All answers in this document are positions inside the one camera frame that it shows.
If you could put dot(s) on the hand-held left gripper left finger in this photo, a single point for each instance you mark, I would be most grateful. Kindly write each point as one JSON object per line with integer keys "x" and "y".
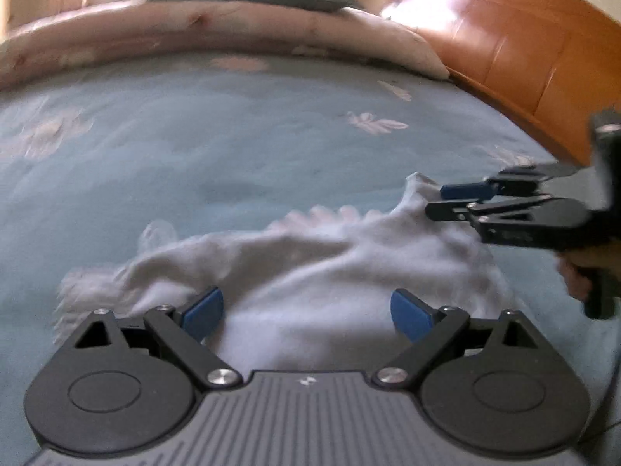
{"x": 203, "y": 310}

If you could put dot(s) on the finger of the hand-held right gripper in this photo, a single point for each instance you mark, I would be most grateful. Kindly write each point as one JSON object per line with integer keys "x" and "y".
{"x": 451, "y": 211}
{"x": 465, "y": 190}

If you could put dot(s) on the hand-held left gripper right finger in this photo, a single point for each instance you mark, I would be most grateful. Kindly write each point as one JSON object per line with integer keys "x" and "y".
{"x": 412, "y": 313}

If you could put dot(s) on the person's right hand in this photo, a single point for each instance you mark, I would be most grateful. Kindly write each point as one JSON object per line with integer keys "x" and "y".
{"x": 589, "y": 264}

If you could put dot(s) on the wooden headboard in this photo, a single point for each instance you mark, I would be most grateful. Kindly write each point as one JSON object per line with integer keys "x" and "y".
{"x": 524, "y": 48}

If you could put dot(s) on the teal floral bed sheet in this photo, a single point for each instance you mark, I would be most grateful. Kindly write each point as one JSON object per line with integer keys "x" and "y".
{"x": 194, "y": 145}

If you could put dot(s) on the pink floral folded quilt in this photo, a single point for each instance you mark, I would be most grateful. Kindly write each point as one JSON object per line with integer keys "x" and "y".
{"x": 218, "y": 24}

